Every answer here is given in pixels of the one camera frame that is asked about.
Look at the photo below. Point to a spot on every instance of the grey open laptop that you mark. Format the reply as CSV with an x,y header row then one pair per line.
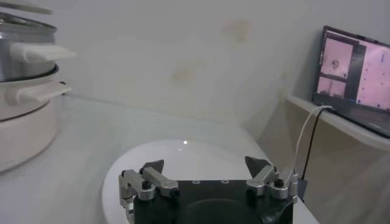
x,y
359,70

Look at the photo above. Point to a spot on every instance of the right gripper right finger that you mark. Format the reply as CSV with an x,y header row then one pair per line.
x,y
262,178

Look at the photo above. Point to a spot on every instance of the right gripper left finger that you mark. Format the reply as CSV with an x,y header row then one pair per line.
x,y
158,179

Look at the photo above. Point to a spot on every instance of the white round plate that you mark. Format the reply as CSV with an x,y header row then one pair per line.
x,y
198,158

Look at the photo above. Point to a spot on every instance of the cream electric cooking pot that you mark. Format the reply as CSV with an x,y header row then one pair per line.
x,y
24,131

